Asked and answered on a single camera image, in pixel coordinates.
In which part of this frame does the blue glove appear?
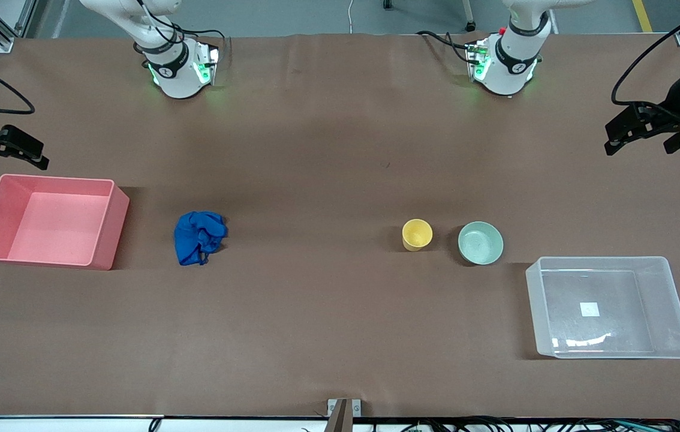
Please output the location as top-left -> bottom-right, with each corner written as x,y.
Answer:
173,211 -> 228,266

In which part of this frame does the pale green bowl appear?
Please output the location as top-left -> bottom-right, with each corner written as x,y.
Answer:
458,221 -> 504,265

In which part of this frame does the yellow cup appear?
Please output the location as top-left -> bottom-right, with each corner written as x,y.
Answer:
402,218 -> 434,251

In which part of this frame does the pink plastic box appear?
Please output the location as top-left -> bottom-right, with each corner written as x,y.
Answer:
0,174 -> 131,271

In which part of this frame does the clear plastic box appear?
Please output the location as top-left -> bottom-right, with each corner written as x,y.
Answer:
525,256 -> 680,359

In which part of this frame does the brown table cover sheet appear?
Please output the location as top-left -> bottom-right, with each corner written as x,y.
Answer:
0,31 -> 680,419

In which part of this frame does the black left arm base cable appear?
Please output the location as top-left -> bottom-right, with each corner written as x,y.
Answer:
416,30 -> 474,62

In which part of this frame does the black arm base cable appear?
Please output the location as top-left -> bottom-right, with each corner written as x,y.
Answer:
416,30 -> 474,62
135,0 -> 233,64

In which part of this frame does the black right arm base cable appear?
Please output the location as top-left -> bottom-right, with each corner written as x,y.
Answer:
135,0 -> 233,64

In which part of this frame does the black cable bundle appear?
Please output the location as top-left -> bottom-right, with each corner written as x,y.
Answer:
370,416 -> 680,432

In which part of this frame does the small metal bracket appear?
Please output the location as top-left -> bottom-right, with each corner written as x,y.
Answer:
327,398 -> 362,418

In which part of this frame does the brown wooden post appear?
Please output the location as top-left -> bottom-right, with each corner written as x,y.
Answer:
328,400 -> 353,432

